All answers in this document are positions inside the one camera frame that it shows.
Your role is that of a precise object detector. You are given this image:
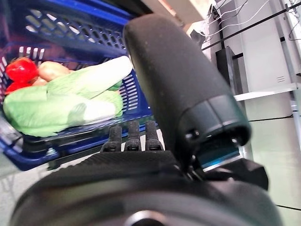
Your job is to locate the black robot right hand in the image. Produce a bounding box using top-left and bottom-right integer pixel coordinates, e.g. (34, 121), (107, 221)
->
(10, 14), (283, 226)

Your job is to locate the blue plastic shopping basket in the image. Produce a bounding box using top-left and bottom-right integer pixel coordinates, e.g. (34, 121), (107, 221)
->
(0, 0), (166, 172)

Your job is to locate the dark grey box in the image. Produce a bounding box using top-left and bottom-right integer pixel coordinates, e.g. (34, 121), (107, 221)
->
(215, 46), (244, 96)

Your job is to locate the white table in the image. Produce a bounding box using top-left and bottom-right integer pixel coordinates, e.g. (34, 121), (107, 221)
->
(206, 0), (301, 104)

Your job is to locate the black tripod pole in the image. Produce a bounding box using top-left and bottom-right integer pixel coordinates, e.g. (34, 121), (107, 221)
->
(201, 3), (301, 50)

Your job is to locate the tan potato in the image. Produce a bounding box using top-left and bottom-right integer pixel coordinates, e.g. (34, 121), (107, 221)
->
(37, 61), (72, 83)

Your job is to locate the red toy pepper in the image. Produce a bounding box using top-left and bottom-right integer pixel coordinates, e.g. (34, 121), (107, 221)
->
(5, 58), (40, 84)

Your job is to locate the red tomato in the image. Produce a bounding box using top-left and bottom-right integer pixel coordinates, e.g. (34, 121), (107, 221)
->
(4, 81), (29, 95)

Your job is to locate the white cable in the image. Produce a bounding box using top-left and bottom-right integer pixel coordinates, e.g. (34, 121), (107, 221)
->
(206, 0), (250, 38)

